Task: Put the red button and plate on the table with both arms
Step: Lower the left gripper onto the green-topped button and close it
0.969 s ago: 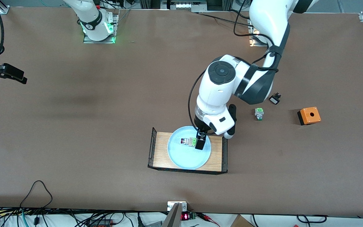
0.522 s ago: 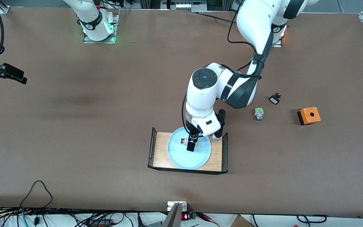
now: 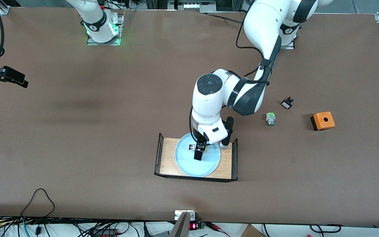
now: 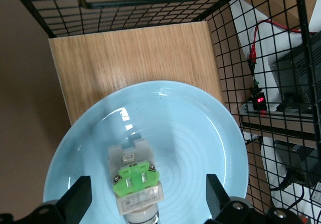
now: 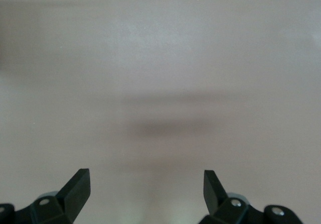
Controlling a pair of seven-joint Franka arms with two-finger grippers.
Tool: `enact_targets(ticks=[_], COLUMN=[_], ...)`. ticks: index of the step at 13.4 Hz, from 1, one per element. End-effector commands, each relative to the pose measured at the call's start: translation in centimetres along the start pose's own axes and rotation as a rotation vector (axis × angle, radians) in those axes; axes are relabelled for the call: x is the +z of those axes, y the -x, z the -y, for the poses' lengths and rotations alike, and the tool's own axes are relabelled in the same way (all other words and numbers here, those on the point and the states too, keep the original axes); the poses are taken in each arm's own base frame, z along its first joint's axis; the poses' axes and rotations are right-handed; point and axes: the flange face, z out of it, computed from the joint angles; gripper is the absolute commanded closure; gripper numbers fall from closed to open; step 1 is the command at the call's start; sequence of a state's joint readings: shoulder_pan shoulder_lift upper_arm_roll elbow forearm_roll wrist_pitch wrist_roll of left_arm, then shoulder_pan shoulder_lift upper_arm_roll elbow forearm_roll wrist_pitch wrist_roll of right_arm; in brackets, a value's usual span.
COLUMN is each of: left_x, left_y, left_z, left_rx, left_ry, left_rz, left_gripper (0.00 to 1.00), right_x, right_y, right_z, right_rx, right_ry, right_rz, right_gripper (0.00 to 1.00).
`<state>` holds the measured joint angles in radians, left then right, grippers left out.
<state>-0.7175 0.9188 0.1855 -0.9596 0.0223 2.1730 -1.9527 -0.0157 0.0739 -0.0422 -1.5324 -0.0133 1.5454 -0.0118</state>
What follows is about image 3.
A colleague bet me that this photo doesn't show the grey metal post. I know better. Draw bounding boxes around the grey metal post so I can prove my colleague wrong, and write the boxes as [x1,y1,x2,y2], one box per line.
[169,211,191,237]

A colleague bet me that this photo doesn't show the silver metal clamp plate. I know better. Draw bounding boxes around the silver metal clamp plate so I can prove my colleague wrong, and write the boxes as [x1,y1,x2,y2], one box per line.
[174,210,196,221]

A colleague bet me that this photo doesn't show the black wire tray wooden base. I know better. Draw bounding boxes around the black wire tray wooden base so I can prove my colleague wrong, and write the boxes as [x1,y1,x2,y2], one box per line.
[154,133,239,182]

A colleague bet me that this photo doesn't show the black power strip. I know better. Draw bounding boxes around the black power strip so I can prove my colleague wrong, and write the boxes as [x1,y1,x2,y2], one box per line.
[91,228,119,237]

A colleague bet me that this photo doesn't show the black curved cable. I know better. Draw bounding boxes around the black curved cable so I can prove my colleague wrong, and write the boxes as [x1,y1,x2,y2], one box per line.
[309,224,342,234]

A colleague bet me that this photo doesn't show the red wire leads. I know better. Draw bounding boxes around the red wire leads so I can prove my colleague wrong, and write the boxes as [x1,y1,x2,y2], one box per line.
[205,222,231,237]

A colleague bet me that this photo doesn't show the black looped cable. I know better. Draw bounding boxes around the black looped cable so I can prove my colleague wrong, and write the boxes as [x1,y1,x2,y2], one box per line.
[20,188,56,218]

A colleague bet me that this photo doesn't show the brown cardboard piece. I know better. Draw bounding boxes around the brown cardboard piece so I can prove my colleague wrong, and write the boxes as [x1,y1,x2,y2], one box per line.
[240,224,266,237]

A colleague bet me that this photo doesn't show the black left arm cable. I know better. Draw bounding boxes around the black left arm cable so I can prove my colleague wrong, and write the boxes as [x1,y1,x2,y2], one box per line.
[236,18,273,85]

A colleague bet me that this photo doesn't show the black cable across table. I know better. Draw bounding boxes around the black cable across table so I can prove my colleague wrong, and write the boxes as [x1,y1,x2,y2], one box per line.
[206,12,245,24]

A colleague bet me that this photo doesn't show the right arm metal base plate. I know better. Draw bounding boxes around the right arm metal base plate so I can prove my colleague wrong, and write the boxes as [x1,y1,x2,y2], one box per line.
[87,9,125,46]

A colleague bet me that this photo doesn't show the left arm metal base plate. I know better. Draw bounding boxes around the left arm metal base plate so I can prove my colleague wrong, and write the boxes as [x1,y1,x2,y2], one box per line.
[279,39,296,50]

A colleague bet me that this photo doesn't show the light blue round plate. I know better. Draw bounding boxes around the light blue round plate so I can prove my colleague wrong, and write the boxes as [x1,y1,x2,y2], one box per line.
[175,132,221,177]

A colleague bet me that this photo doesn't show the orange push button enclosure box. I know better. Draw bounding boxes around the orange push button enclosure box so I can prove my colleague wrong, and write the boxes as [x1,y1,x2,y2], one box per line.
[310,112,336,131]

